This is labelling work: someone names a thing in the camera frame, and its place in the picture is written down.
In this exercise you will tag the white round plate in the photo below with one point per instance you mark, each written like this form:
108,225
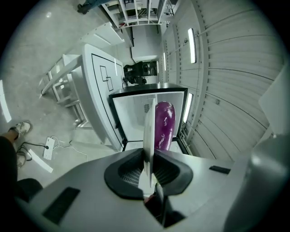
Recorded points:
148,136

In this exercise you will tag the person's lower leg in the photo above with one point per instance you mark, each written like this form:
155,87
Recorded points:
9,134

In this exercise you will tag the white step stool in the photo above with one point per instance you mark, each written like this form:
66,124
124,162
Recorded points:
102,34

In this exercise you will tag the white table with black lines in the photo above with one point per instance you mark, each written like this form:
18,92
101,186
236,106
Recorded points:
99,90

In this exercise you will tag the person's black shorts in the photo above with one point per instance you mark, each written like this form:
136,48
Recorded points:
9,163

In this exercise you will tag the black office chair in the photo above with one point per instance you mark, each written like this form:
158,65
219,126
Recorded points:
133,72

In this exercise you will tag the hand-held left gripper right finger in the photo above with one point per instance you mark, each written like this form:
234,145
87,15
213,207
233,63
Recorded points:
204,192

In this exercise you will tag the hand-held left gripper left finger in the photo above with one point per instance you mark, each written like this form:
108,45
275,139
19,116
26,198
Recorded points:
90,199

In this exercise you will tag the purple eggplant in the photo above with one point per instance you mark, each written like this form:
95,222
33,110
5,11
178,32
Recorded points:
164,124

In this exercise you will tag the white metal shelf rack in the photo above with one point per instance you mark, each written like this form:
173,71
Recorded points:
140,11

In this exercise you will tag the white power strip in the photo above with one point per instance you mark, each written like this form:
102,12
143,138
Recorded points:
49,148

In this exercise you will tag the ceiling tube light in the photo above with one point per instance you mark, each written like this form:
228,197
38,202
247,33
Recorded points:
192,45
188,106
164,61

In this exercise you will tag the person's sneaker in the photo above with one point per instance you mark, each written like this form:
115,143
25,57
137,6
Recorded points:
22,159
22,129

